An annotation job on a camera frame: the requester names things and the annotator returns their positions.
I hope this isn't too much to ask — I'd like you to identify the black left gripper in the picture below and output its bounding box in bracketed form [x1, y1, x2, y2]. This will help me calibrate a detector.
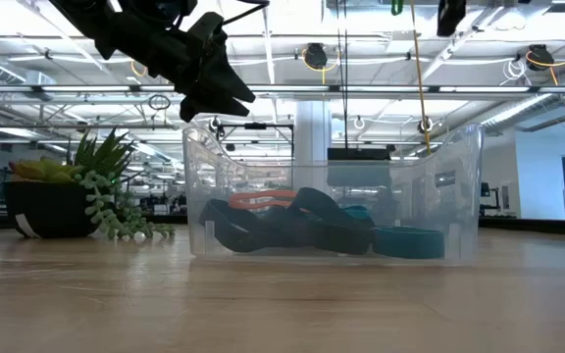
[114, 13, 257, 125]

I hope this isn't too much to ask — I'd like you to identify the clear plastic bin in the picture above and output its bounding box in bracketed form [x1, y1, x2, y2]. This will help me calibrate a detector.
[181, 122, 486, 267]

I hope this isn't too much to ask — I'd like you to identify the wide black rubber band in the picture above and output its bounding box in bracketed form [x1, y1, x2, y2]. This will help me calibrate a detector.
[197, 197, 288, 255]
[282, 186, 378, 257]

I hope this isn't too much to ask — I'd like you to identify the thin teal rubber band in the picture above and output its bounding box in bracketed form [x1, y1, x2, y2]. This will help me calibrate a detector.
[339, 204, 376, 223]

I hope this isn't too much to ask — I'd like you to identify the wide teal rubber band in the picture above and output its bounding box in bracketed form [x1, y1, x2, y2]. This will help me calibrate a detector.
[371, 225, 446, 261]

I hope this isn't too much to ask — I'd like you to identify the white building column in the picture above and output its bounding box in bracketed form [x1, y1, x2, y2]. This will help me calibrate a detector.
[293, 100, 334, 197]

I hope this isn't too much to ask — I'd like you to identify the small black monitor on stand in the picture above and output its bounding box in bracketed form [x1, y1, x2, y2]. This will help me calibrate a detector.
[478, 180, 503, 217]

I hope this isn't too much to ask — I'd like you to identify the potted artificial succulent plant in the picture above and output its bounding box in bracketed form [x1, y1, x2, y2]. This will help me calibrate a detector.
[3, 126, 177, 241]

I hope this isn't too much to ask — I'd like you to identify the black overhead camera rig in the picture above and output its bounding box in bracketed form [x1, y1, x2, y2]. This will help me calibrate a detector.
[208, 116, 296, 161]

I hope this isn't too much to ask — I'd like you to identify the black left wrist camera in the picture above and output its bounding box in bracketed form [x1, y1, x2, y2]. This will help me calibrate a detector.
[185, 11, 229, 56]

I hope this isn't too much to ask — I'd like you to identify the black hanging cable loop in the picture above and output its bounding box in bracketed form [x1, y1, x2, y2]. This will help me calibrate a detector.
[146, 92, 173, 113]

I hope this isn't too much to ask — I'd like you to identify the white cable bundle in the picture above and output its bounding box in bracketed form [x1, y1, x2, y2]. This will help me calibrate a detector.
[501, 57, 528, 87]

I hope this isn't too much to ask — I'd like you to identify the yellow hanging power cable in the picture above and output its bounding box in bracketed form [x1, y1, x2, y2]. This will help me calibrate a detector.
[408, 0, 434, 154]

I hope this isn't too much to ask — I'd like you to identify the black ceiling cable reel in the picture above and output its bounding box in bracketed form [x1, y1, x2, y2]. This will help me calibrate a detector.
[300, 41, 338, 74]
[524, 39, 565, 88]

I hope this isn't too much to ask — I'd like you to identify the long ceiling light rail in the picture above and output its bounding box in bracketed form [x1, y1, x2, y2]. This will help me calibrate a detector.
[0, 83, 565, 95]

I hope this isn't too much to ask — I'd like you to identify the silver ventilation duct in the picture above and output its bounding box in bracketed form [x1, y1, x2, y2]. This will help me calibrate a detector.
[478, 91, 565, 129]

